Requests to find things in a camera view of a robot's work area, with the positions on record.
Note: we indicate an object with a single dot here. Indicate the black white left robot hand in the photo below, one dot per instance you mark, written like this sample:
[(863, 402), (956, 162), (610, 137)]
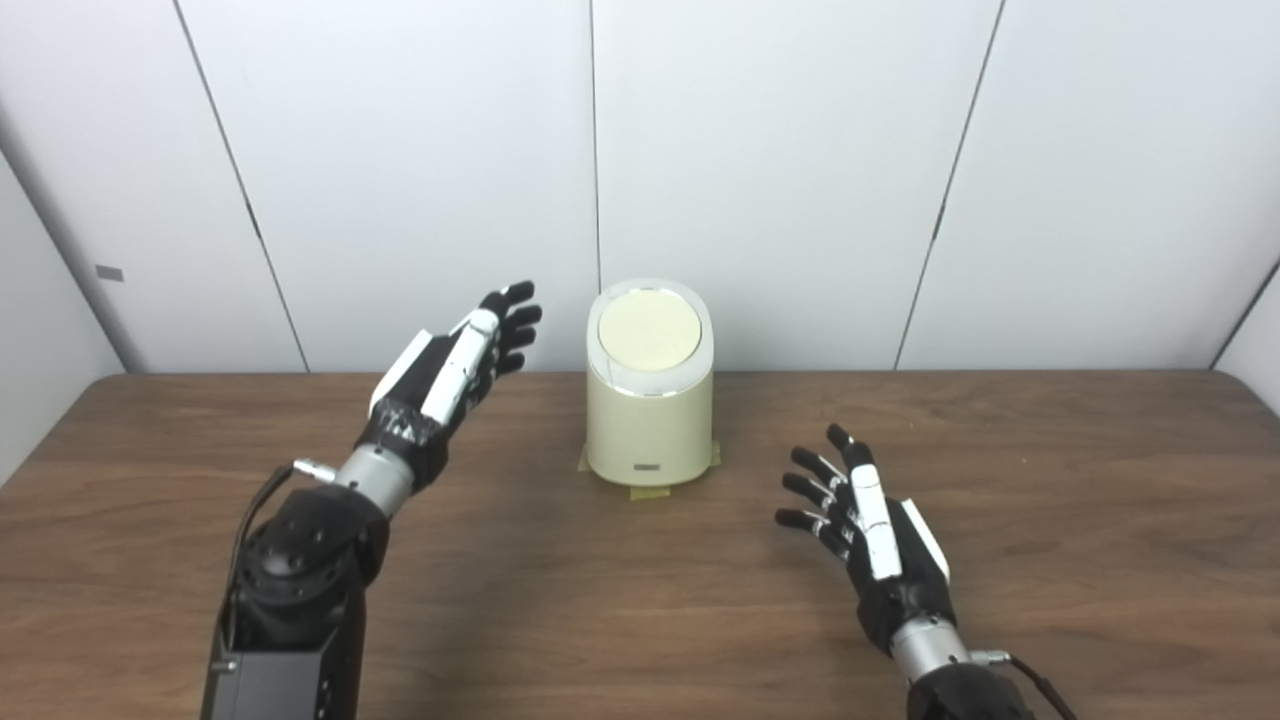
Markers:
[(450, 370)]

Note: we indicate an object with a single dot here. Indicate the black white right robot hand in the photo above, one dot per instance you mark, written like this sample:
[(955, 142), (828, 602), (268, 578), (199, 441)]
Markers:
[(880, 545)]

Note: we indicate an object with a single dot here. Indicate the cream round bin lid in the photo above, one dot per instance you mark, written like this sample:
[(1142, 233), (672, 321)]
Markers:
[(650, 330)]

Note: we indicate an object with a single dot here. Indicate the cream-colored bin body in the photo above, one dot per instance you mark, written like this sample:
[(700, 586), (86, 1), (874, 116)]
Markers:
[(650, 430)]

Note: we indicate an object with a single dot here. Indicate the grey wall sticker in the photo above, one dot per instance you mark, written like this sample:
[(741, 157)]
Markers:
[(110, 273)]

